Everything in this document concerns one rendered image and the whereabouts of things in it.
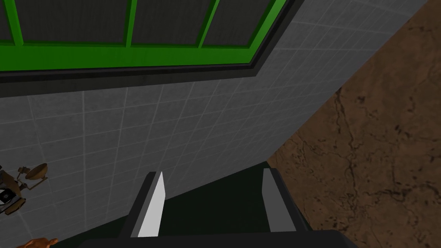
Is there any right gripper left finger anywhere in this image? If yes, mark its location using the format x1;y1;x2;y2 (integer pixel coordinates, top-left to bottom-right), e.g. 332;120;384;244
119;171;166;238

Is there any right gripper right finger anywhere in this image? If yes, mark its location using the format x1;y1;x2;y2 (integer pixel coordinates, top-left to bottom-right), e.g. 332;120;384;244
262;167;314;233

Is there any green framed window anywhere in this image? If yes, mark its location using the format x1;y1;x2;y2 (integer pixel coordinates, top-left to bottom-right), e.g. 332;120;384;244
0;0;305;99

